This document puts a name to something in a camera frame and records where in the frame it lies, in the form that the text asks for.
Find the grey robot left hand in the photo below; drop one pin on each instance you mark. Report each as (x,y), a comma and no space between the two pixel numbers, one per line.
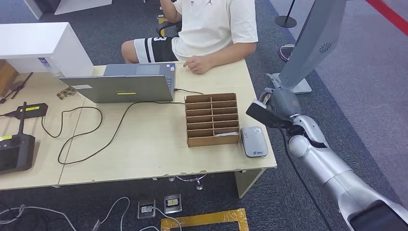
(96,225)

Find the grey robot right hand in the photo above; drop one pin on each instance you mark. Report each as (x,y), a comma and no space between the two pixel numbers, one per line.
(285,103)

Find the person's left hand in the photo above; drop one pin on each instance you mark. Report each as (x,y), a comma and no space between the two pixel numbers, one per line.
(199,64)

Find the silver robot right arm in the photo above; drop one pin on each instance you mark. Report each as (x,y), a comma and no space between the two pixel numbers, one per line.
(331,172)

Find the person's left forearm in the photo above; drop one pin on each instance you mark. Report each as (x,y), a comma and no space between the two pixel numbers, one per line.
(232,54)

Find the person's right forearm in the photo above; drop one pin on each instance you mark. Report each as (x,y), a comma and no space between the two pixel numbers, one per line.
(169,11)

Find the person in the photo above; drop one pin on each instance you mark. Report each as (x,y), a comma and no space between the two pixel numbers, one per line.
(210,28)

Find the grey card reader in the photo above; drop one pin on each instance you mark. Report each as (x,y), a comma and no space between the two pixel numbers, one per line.
(254,142)

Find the white room key card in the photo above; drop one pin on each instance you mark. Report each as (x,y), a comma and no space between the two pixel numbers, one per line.
(227,134)

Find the cardboard card organiser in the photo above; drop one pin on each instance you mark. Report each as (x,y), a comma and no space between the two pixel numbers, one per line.
(212,140)

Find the black office chair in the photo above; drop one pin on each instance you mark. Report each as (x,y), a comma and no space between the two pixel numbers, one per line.
(165,26)

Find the round stanchion base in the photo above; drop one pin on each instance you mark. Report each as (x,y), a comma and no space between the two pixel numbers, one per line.
(286,52)

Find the floor socket with white plug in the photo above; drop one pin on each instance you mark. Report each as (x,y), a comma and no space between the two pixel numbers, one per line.
(146,209)

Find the yellow floor tape strip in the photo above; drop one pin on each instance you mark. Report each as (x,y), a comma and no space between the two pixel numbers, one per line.
(162,20)

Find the grey kiosk stand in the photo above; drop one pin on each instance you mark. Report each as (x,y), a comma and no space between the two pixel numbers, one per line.
(314,41)

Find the grey laptop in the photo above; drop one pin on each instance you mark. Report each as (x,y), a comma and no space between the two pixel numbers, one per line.
(126,88)

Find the floor socket with yellow label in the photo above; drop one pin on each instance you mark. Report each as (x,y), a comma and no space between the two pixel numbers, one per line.
(172,203)

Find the beige desk leg panel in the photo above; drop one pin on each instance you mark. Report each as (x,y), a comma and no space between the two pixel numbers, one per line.
(246,181)

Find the black remote controller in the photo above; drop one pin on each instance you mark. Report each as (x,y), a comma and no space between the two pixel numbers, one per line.
(16,153)

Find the black adapter with yellow label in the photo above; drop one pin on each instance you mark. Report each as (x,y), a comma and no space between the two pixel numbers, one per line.
(32,109)

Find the white furniture panel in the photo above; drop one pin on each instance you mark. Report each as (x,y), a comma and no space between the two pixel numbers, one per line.
(81,3)

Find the small camouflage patterned item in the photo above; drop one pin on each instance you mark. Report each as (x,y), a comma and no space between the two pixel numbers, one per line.
(67,93)

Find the red barrier belt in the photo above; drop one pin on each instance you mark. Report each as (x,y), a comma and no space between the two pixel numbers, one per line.
(389,14)

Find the black tripod stand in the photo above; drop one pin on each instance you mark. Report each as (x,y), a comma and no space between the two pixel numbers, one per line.
(17,88)

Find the white cabinet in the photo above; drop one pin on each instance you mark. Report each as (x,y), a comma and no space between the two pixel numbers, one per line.
(33,39)

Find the brown wooden box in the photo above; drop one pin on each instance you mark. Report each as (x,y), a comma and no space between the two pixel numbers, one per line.
(7,77)

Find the black stanchion post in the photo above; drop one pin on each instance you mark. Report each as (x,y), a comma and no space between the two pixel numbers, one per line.
(285,21)

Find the yellow floor tape frame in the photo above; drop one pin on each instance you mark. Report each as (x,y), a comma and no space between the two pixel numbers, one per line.
(207,218)

